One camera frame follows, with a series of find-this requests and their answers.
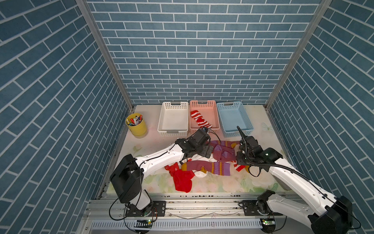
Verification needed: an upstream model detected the red white striped sock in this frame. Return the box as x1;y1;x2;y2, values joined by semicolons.
190;110;213;129

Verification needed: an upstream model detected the purple striped sock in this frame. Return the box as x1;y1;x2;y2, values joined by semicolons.
181;160;231;176
209;140;240;162

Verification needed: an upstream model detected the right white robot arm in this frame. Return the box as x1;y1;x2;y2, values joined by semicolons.
236;135;354;234

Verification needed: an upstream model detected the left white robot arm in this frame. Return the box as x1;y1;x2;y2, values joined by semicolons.
110;128;212;216

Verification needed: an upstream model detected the white plastic basket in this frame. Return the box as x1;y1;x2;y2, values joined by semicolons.
157;101;190;137

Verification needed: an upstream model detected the pink plastic basket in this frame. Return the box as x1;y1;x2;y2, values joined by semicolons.
190;100;220;133

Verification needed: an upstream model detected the blue plastic basket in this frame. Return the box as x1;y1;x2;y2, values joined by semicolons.
216;101;254;138

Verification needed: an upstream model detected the purple striped sock front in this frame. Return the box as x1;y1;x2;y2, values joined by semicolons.
181;160;231;176

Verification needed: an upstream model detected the red santa sock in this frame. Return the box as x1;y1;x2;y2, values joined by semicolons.
165;163;195;193

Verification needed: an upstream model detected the yellow pen cup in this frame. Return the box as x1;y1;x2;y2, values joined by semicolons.
126;113;148;138

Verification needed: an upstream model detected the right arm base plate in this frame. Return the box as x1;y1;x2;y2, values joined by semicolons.
238;200;282;216

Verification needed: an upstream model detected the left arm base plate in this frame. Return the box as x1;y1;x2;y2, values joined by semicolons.
125;200;166;217

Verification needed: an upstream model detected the aluminium front rail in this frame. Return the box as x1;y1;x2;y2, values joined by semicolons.
77;195;304;234

